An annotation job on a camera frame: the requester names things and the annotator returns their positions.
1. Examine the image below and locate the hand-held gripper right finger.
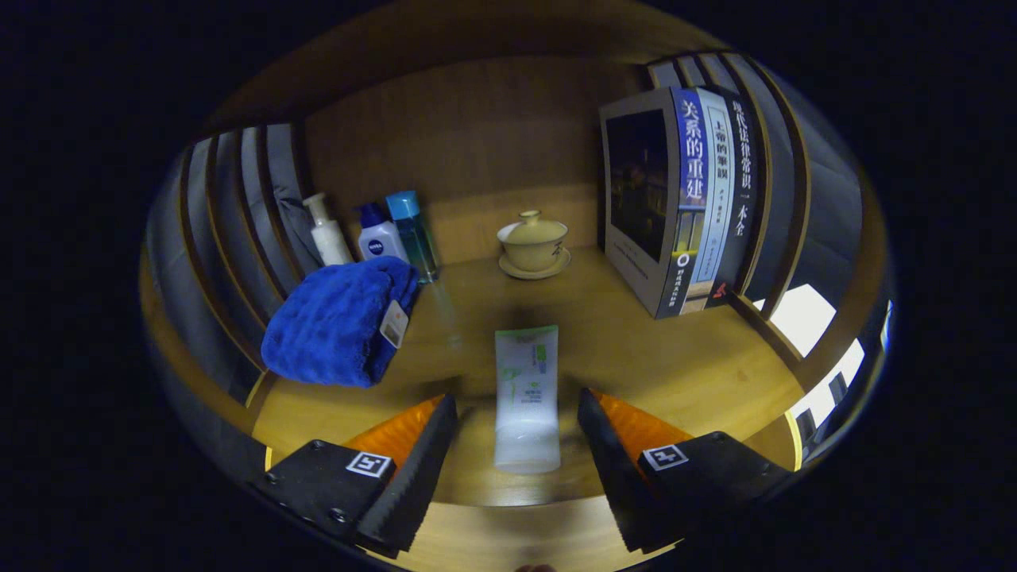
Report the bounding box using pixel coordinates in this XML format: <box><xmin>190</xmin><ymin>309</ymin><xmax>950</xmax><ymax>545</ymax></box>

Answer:
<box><xmin>577</xmin><ymin>388</ymin><xmax>795</xmax><ymax>555</ymax></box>

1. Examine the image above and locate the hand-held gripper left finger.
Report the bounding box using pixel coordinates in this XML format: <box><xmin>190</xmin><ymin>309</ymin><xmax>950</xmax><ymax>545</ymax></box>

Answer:
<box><xmin>250</xmin><ymin>393</ymin><xmax>460</xmax><ymax>559</ymax></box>

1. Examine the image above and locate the white squeeze tube green print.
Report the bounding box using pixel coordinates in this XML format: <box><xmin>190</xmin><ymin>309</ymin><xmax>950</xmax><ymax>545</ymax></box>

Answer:
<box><xmin>493</xmin><ymin>325</ymin><xmax>562</xmax><ymax>475</ymax></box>

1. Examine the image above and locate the wooden countertop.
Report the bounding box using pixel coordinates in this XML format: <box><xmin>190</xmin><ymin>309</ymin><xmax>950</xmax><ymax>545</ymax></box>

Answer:
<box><xmin>250</xmin><ymin>246</ymin><xmax>807</xmax><ymax>572</ymax></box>

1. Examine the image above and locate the wooden cabinet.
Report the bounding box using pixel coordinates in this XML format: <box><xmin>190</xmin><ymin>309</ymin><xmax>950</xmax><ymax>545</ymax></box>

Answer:
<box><xmin>141</xmin><ymin>0</ymin><xmax>897</xmax><ymax>572</ymax></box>

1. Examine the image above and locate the blue folded towel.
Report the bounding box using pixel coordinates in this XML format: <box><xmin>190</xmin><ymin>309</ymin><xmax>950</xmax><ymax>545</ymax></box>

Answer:
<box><xmin>261</xmin><ymin>256</ymin><xmax>420</xmax><ymax>388</ymax></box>

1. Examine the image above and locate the beige saucer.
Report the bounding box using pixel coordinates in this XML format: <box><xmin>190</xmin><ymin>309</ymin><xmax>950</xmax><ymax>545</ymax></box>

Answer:
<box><xmin>498</xmin><ymin>248</ymin><xmax>572</xmax><ymax>280</ymax></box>

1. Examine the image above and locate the white bottle blue cap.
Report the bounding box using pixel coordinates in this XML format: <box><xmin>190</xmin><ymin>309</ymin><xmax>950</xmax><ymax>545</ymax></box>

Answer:
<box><xmin>355</xmin><ymin>203</ymin><xmax>410</xmax><ymax>265</ymax></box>

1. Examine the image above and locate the teal transparent bottle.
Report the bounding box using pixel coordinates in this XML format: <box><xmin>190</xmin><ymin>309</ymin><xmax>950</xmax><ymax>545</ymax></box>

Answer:
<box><xmin>385</xmin><ymin>191</ymin><xmax>439</xmax><ymax>284</ymax></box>

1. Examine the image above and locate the beige lidded tea cup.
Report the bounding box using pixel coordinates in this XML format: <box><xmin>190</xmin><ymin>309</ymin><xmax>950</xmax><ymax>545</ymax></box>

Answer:
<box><xmin>497</xmin><ymin>210</ymin><xmax>570</xmax><ymax>273</ymax></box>

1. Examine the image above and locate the white pump bottle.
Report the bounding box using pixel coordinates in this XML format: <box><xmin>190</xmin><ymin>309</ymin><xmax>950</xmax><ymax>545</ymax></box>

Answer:
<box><xmin>302</xmin><ymin>192</ymin><xmax>355</xmax><ymax>267</ymax></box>

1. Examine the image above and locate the book with light blue spine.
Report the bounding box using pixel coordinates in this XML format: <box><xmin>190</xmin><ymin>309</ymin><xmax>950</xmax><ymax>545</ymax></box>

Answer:
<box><xmin>683</xmin><ymin>89</ymin><xmax>736</xmax><ymax>315</ymax></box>

